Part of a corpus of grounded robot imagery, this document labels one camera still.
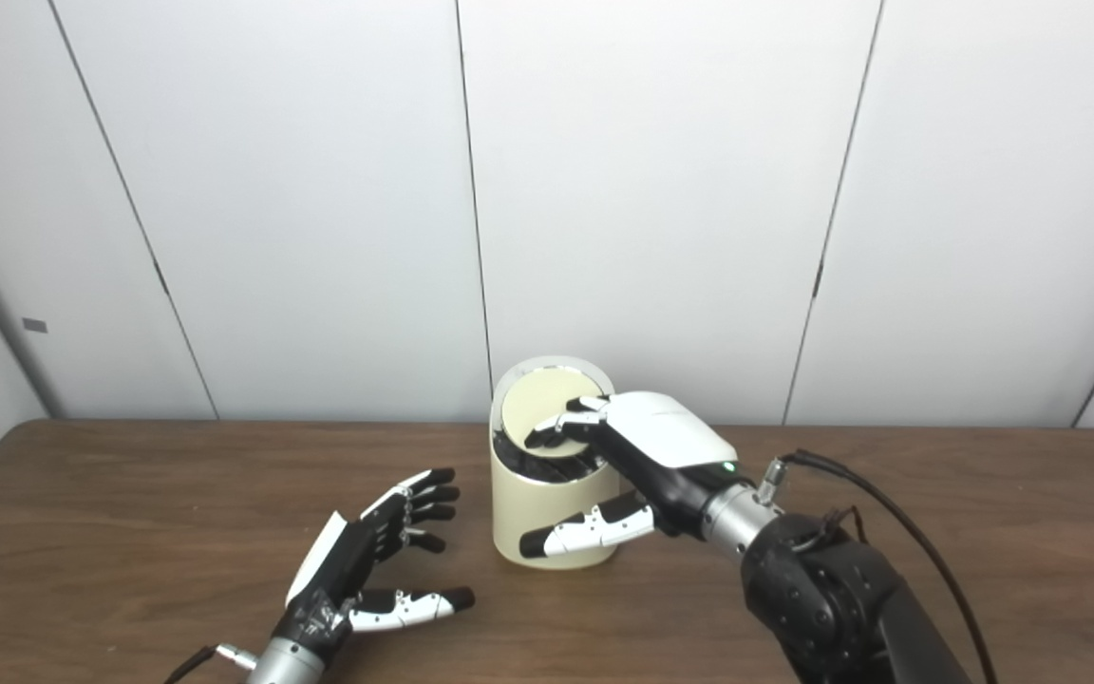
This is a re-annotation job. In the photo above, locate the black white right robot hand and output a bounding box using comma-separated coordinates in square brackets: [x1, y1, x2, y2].
[519, 390, 740, 560]

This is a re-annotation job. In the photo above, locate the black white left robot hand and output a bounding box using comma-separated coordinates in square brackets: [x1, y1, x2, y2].
[272, 466, 476, 661]

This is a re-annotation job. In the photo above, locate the round cream bin lid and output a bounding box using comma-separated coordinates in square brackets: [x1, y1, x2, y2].
[501, 368, 610, 459]

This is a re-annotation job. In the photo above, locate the cream-colored bin body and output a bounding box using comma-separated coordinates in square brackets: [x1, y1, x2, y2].
[489, 356, 622, 571]

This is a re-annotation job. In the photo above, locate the black bin liner bag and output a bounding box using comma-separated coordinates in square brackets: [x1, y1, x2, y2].
[495, 432, 605, 481]

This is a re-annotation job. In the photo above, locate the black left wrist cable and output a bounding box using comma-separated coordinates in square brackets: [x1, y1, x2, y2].
[165, 643, 258, 684]

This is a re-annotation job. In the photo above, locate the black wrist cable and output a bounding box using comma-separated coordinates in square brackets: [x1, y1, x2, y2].
[756, 449, 999, 684]
[165, 643, 258, 684]

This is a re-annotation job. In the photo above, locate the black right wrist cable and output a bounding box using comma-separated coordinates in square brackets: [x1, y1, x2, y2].
[756, 449, 999, 684]

